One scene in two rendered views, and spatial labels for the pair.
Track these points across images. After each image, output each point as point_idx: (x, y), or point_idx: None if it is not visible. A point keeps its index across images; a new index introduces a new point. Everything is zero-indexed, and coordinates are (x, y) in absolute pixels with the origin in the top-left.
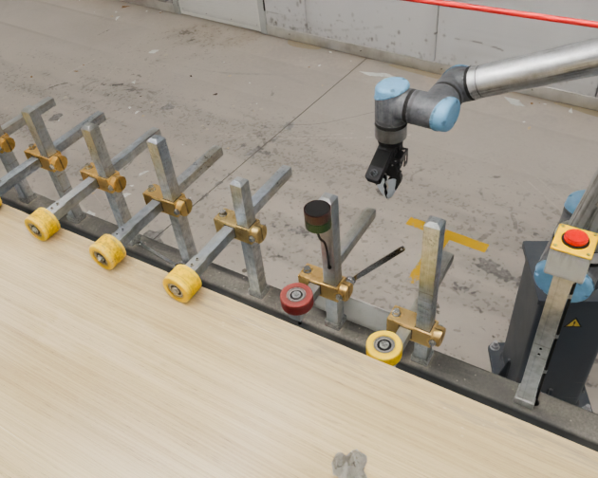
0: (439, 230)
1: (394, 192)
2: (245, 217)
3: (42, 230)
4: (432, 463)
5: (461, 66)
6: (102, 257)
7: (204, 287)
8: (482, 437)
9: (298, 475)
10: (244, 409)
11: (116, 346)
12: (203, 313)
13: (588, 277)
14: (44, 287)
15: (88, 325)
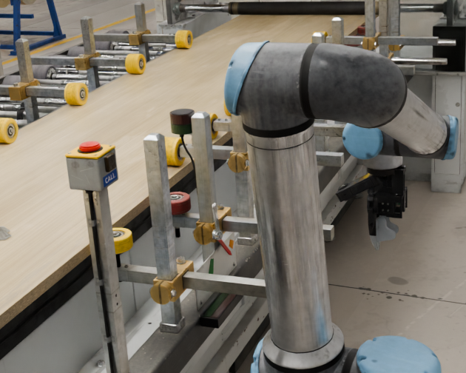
0: (143, 140)
1: (370, 237)
2: (232, 138)
3: (223, 103)
4: None
5: (447, 117)
6: None
7: (181, 169)
8: (11, 279)
9: None
10: (55, 198)
11: (117, 155)
12: None
13: (255, 365)
14: None
15: (137, 145)
